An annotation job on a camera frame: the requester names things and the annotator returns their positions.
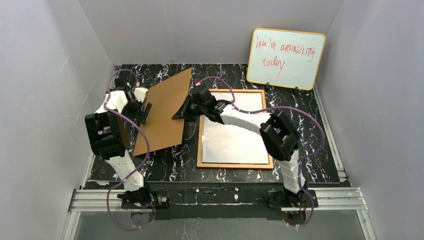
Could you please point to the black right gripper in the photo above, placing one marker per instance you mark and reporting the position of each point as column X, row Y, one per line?
column 188, row 109

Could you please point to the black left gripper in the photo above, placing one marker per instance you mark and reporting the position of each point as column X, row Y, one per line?
column 144, row 113

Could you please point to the brown frame backing board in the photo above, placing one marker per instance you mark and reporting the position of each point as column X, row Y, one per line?
column 166, row 98

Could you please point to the printed photo sheet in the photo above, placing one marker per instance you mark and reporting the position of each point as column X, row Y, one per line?
column 235, row 142

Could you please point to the orange wooden picture frame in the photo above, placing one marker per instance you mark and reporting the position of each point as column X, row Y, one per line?
column 232, row 165

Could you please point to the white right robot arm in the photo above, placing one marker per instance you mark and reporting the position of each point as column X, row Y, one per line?
column 279, row 135

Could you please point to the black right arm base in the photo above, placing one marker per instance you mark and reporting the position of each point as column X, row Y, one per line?
column 286, row 199

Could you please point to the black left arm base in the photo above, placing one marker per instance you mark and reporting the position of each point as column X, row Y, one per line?
column 154, row 199

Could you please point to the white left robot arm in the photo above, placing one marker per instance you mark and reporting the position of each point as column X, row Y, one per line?
column 108, row 136

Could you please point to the yellow-framed whiteboard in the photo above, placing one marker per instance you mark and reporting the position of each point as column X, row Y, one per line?
column 285, row 58

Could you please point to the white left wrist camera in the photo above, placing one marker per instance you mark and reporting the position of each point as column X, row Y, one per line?
column 140, row 94

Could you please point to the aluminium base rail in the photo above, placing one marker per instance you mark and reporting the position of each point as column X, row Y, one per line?
column 247, row 200

